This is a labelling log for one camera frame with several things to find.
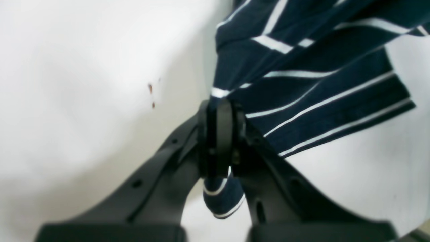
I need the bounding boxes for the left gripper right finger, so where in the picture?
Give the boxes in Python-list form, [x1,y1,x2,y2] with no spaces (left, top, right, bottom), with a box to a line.
[217,100,398,242]

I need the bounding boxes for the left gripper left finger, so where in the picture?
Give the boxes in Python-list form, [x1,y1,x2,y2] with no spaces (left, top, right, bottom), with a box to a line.
[35,101,208,242]

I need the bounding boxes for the black white striped T-shirt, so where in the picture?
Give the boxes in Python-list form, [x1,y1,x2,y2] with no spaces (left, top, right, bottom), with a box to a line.
[210,0,429,218]

